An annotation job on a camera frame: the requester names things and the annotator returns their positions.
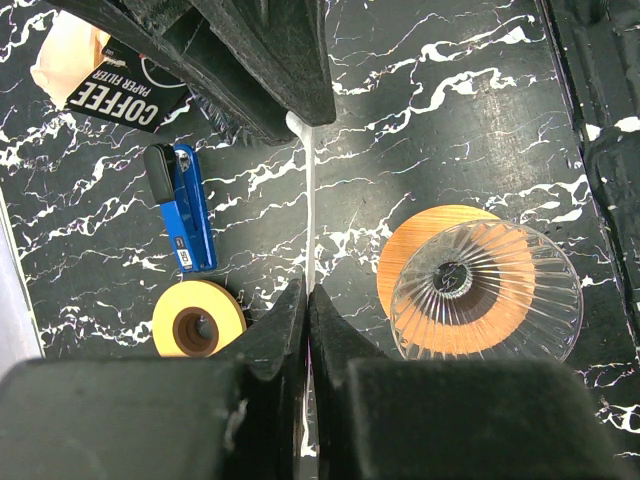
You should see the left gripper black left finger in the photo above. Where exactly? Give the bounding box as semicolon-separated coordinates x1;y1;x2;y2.
1;279;306;479

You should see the clear glass dripper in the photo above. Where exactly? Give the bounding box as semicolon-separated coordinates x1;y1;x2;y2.
389;219;584;362

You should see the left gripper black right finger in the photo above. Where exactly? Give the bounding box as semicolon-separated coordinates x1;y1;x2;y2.
308;286;639;479

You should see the coffee filter packet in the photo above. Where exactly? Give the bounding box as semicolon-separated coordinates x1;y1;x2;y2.
30;11;190;133

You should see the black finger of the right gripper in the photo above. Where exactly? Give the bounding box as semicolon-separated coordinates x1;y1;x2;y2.
51;0;294;145
192;0;336;126

